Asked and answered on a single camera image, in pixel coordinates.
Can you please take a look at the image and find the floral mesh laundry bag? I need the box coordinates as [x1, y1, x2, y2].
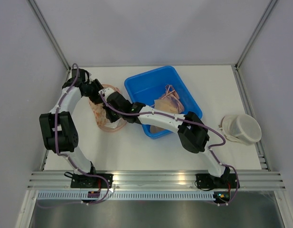
[89, 98, 127, 133]

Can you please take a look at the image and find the white mesh laundry bag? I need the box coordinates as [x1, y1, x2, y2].
[219, 114, 262, 145]

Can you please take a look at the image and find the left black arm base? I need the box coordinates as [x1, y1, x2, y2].
[64, 172, 113, 189]

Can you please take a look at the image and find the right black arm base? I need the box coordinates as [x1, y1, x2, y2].
[195, 173, 240, 190]

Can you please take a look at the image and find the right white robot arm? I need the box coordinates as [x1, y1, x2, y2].
[99, 88, 230, 188]

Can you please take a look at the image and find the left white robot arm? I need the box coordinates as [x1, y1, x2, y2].
[39, 68, 103, 188]

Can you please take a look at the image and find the beige bra in bin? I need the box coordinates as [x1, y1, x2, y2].
[150, 84, 185, 135]

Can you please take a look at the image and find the blue plastic bin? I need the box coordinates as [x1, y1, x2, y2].
[123, 65, 203, 140]

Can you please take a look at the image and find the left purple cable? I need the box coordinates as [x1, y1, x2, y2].
[37, 63, 109, 209]

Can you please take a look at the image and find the purple cable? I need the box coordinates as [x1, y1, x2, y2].
[100, 90, 240, 207]
[37, 63, 109, 209]

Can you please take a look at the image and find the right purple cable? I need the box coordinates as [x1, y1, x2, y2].
[100, 90, 240, 207]

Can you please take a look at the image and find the aluminium mounting rail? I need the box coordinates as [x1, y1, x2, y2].
[27, 170, 285, 191]

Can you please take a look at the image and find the white slotted cable duct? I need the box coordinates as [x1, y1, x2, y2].
[38, 190, 215, 201]

